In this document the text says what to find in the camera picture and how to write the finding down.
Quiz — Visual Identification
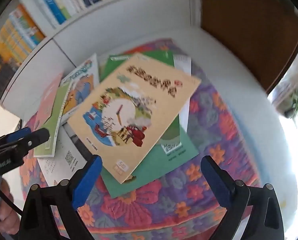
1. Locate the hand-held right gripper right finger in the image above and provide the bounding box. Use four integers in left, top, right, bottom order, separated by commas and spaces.
201, 155, 285, 240

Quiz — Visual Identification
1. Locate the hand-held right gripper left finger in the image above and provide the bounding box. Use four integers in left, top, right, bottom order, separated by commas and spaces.
18, 154, 103, 240

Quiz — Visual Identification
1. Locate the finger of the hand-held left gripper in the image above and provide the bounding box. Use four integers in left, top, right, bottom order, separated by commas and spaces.
0, 127, 32, 151
4, 128, 50, 156

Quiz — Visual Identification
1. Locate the white book with warrior cover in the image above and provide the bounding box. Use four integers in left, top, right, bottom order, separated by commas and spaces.
38, 125, 90, 188

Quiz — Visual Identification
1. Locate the beige clock cover book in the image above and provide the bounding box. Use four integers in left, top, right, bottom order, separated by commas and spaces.
67, 52, 202, 184

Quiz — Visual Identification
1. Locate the row of orange yellow books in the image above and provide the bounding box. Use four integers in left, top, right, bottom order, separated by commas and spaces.
0, 4, 46, 65

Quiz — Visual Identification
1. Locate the person's left hand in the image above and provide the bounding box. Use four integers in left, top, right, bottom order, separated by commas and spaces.
0, 177, 21, 233

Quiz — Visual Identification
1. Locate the light green book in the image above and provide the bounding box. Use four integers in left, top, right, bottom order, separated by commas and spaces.
34, 80, 73, 158

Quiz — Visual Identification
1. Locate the pink book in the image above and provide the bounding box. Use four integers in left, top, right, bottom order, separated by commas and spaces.
34, 74, 63, 133

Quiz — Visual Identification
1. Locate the floral blanket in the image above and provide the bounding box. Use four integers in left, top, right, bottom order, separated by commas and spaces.
19, 38, 261, 240

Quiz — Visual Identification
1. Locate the white cartoon cover book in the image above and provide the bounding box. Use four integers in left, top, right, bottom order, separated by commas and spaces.
60, 53, 101, 127

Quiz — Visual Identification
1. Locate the white bookshelf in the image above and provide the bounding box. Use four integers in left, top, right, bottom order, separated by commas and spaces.
0, 0, 202, 117

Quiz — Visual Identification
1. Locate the brown wooden board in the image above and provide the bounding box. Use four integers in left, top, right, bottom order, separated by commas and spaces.
200, 0, 298, 95

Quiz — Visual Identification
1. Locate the thick black cable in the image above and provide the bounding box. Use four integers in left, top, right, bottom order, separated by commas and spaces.
0, 177, 25, 217

